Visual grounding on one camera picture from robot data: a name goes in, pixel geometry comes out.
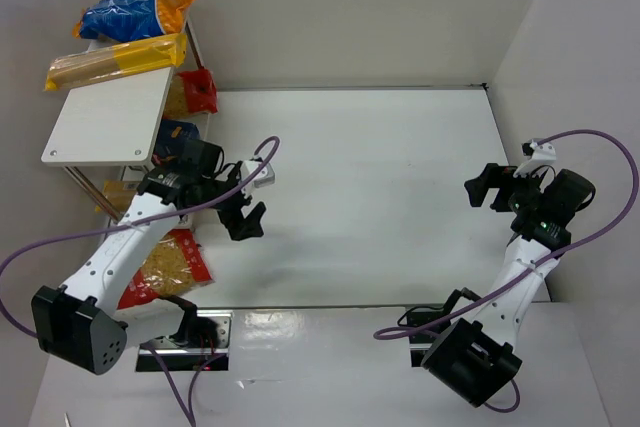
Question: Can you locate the red fusilli pasta bag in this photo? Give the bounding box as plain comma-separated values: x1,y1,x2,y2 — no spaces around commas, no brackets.
118,229,213,310

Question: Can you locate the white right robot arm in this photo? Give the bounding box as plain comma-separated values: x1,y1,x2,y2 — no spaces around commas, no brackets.
421,163,596,407

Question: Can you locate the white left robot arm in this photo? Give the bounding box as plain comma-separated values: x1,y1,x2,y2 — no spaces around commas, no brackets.
31,140,275,375

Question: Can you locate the dark blue pasta box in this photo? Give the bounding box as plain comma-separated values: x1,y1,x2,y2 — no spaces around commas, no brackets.
151,119,200,166

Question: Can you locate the yellow pasta bag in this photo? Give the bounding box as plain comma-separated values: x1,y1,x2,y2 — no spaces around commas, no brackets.
102,180,140,214

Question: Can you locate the red pasta bag on shelf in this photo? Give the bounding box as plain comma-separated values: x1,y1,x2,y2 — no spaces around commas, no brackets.
163,68,218,120

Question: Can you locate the white metal shelf unit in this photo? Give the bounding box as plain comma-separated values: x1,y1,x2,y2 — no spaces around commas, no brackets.
40,11,214,228

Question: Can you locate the blue orange pasta bag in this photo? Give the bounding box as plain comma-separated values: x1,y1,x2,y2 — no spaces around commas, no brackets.
72,0,195,43

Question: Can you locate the yellow spaghetti packet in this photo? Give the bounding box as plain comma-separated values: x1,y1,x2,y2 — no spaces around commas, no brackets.
44,33,188,91

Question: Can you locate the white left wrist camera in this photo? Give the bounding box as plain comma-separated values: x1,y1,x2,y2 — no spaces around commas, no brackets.
240,160,276,196

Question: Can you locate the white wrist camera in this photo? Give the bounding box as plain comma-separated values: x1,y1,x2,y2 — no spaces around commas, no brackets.
513,139,557,178
240,160,276,196

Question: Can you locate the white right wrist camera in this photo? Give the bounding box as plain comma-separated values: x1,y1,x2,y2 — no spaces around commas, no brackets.
513,139,557,178

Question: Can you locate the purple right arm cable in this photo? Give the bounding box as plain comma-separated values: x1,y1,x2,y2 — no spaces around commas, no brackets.
373,129,640,413

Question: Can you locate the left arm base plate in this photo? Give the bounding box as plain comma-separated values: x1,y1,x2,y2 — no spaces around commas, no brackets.
149,309,233,372

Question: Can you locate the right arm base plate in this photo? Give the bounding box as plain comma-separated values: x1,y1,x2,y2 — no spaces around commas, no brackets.
396,288,480,368

